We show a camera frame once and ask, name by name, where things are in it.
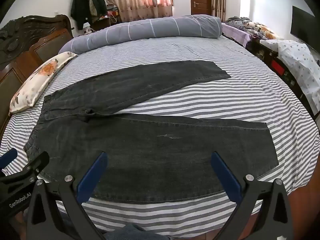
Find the carved wooden headboard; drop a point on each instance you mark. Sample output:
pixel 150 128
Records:
pixel 27 45

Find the olive hanging jacket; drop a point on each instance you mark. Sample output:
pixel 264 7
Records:
pixel 97 5

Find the white dotted cloth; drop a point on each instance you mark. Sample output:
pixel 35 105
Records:
pixel 300 57

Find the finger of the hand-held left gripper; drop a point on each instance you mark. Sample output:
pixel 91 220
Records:
pixel 37 162
pixel 7 157

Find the dark grey denim pants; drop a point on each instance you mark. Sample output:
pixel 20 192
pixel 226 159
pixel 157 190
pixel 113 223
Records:
pixel 155 155

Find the black television screen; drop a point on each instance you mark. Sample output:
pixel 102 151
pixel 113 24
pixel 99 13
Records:
pixel 303 27

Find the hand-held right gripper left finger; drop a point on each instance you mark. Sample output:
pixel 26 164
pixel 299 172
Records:
pixel 92 176

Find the bed with striped sheet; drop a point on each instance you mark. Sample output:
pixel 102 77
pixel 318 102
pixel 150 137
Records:
pixel 225 100

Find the floral pillow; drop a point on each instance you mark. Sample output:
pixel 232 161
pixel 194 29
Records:
pixel 262 30
pixel 37 80

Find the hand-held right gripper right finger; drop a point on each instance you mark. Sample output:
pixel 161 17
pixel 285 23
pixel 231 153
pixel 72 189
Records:
pixel 226 176

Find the person's leg in jeans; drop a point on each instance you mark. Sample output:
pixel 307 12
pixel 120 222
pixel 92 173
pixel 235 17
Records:
pixel 135 232

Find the cluttered bedside table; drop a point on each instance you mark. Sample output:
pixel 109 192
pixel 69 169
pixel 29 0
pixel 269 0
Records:
pixel 105 21

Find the purple cloth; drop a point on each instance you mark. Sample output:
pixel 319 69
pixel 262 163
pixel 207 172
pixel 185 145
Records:
pixel 235 33

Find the rolled grey checked duvet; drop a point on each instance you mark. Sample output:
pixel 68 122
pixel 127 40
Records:
pixel 150 28

